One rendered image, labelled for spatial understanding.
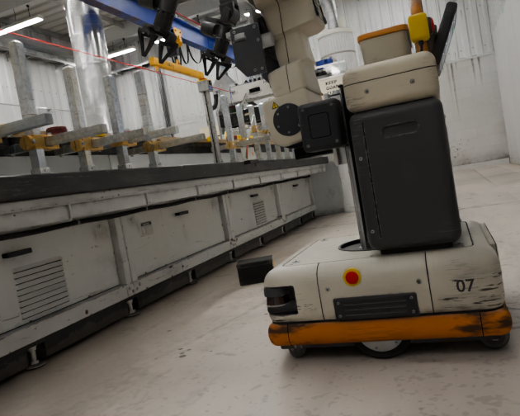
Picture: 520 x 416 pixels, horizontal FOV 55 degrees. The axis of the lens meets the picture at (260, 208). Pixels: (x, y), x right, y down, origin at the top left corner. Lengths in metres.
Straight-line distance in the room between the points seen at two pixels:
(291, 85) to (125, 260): 1.32
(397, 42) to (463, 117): 10.70
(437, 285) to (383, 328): 0.19
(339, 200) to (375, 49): 4.68
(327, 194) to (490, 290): 4.91
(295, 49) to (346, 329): 0.89
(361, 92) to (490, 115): 10.92
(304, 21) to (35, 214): 1.10
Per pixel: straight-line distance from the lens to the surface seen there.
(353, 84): 1.44
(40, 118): 1.61
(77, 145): 2.08
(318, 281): 1.46
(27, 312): 2.14
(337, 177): 6.19
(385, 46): 1.61
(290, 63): 1.67
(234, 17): 2.10
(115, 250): 2.55
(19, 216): 1.83
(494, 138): 12.30
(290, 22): 1.72
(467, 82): 12.35
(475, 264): 1.41
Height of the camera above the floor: 0.55
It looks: 3 degrees down
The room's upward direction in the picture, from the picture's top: 10 degrees counter-clockwise
